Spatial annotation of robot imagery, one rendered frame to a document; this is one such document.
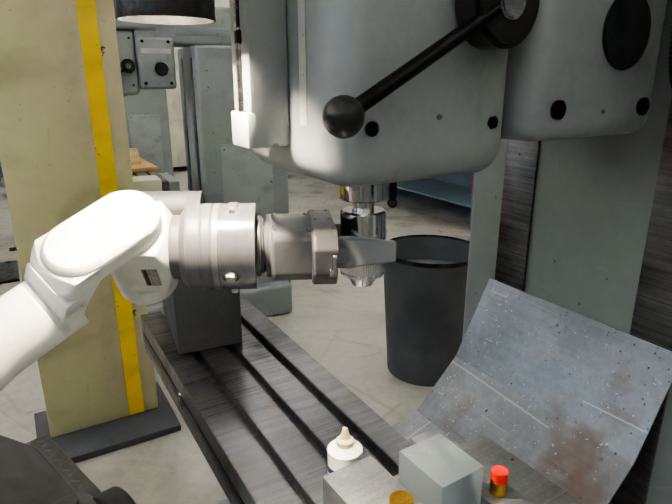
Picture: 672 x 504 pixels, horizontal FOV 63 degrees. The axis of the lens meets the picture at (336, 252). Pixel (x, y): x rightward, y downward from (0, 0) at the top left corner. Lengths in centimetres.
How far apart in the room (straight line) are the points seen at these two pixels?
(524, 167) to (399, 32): 48
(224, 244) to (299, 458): 36
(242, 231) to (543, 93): 30
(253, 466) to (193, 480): 146
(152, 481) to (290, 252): 180
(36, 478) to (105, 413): 114
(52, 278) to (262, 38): 27
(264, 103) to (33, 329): 28
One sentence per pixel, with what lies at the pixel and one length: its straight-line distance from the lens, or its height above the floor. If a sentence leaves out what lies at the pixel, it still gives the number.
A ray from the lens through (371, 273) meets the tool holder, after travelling 57.
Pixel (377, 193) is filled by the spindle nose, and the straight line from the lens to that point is 55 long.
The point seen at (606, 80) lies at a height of 140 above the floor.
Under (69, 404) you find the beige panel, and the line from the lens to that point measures 251.
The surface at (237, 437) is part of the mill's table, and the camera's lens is 83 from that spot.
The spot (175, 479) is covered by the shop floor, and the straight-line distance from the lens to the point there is 225.
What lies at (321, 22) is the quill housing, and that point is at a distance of 45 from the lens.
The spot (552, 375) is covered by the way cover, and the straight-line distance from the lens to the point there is 87.
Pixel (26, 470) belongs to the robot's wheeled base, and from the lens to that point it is 148.
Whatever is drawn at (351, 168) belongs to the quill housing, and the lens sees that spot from 44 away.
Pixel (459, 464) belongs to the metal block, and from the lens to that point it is 56.
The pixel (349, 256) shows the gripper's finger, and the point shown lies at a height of 123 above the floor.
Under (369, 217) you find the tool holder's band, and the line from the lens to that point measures 55.
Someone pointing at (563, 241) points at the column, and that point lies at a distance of 87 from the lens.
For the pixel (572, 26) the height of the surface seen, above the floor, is 144.
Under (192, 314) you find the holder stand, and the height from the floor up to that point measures 99.
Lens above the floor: 140
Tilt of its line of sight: 18 degrees down
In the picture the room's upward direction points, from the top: straight up
